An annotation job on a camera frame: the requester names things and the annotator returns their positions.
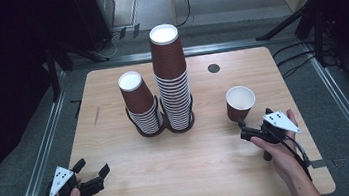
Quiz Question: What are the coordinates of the dark grey plug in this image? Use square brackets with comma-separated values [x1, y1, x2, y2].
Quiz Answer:
[116, 25, 129, 40]
[130, 23, 142, 40]

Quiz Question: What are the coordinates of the grey tape strip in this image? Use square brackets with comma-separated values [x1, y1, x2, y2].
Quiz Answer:
[310, 158, 329, 170]

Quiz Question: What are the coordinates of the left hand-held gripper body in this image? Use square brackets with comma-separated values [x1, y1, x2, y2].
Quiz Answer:
[45, 159, 109, 196]

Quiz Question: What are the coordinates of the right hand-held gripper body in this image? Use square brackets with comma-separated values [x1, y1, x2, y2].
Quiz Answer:
[237, 108, 306, 165]

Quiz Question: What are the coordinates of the black metal stand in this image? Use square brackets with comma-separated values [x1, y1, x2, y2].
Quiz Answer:
[42, 35, 114, 103]

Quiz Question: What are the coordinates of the black tripod stand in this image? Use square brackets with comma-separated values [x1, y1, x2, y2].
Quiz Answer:
[250, 0, 339, 43]

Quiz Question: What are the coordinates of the person's right hand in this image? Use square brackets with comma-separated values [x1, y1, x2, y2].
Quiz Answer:
[247, 107, 311, 187]

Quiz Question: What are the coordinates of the black round table grommet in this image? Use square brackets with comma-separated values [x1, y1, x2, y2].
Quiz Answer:
[207, 62, 222, 75]

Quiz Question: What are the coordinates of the black computer cabinet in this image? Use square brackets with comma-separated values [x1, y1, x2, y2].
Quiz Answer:
[72, 0, 122, 54]

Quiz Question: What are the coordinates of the black wire cup holder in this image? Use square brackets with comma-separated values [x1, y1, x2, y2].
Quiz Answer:
[123, 90, 199, 141]

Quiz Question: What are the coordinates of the tall stack of brown cups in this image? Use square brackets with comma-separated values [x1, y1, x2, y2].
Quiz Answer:
[146, 20, 197, 134]

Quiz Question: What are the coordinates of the black floor cable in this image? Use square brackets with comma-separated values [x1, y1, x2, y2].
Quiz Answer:
[279, 56, 317, 80]
[275, 49, 319, 67]
[270, 39, 317, 60]

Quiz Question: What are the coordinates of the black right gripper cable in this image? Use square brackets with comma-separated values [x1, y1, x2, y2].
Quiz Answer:
[272, 123, 315, 186]

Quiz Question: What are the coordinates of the single brown paper cup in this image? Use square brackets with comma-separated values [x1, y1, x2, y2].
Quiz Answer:
[223, 83, 260, 125]

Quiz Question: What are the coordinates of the short stack of brown cups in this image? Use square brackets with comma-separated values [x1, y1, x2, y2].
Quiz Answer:
[116, 67, 166, 138]

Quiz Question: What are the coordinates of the white cable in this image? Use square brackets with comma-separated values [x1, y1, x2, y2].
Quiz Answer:
[93, 29, 125, 62]

